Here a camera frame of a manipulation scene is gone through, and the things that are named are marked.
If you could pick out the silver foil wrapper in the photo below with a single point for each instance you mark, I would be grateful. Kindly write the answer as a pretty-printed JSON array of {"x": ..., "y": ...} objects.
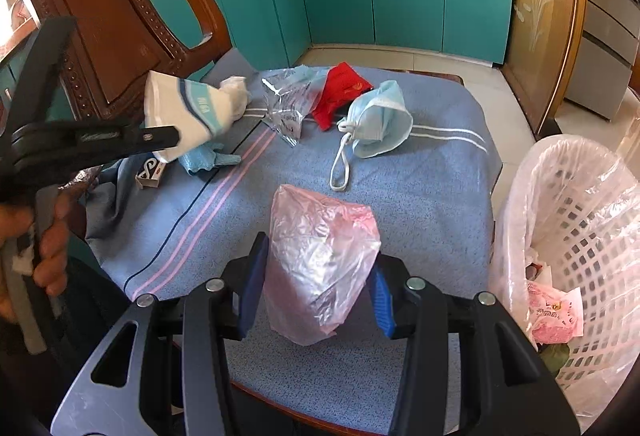
[{"x": 80, "y": 181}]

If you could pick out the small white printed box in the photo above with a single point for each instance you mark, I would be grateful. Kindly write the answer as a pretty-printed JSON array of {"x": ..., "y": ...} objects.
[{"x": 150, "y": 175}]

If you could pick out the red snack packet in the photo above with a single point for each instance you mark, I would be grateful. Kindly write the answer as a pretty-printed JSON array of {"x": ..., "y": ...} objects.
[{"x": 340, "y": 96}]

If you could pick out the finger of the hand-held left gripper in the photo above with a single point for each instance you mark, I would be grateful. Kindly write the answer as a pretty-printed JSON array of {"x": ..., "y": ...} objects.
[{"x": 125, "y": 141}]

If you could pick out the carved wooden chair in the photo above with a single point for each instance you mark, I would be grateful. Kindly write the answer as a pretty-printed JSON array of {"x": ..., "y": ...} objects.
[{"x": 110, "y": 26}]

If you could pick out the white blue-striped paper cup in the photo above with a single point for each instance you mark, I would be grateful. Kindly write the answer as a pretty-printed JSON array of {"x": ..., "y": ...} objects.
[{"x": 190, "y": 111}]

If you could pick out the teal cloth piece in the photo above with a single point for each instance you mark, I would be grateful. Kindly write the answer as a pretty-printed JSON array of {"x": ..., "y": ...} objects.
[{"x": 205, "y": 161}]

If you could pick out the crumpled white tissue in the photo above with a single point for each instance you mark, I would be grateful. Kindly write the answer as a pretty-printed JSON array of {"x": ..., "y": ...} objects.
[{"x": 237, "y": 91}]

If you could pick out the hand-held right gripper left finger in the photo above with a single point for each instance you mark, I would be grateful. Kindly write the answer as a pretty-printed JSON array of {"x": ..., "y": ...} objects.
[{"x": 252, "y": 286}]

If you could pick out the teal lower kitchen cabinets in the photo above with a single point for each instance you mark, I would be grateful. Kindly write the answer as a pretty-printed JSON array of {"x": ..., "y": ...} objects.
[{"x": 400, "y": 1}]

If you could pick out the blue striped towel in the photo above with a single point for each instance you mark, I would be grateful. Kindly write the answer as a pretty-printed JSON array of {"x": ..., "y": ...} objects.
[{"x": 425, "y": 216}]

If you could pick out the white plastic wastebasket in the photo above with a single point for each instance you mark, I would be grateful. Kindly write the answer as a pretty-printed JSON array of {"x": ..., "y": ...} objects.
[{"x": 590, "y": 226}]

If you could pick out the person's left hand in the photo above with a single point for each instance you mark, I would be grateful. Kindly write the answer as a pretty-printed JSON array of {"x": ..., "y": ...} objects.
[{"x": 52, "y": 246}]

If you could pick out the grey refrigerator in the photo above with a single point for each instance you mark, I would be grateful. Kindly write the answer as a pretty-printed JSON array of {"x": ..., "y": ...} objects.
[{"x": 605, "y": 41}]

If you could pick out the blue face mask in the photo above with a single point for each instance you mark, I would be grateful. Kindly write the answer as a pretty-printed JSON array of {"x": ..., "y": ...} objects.
[{"x": 375, "y": 126}]

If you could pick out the pink plastic bag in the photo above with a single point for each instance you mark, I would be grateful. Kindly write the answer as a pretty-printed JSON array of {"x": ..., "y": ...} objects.
[{"x": 320, "y": 266}]

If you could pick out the wood-framed glass sliding door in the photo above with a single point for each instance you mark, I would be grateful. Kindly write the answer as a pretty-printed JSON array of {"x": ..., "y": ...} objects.
[{"x": 540, "y": 16}]

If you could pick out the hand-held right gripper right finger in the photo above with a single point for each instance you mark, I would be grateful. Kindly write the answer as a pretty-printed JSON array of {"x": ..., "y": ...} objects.
[{"x": 382, "y": 301}]

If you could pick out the clear plastic bag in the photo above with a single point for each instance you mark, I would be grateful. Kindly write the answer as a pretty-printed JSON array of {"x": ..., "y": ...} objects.
[{"x": 287, "y": 111}]

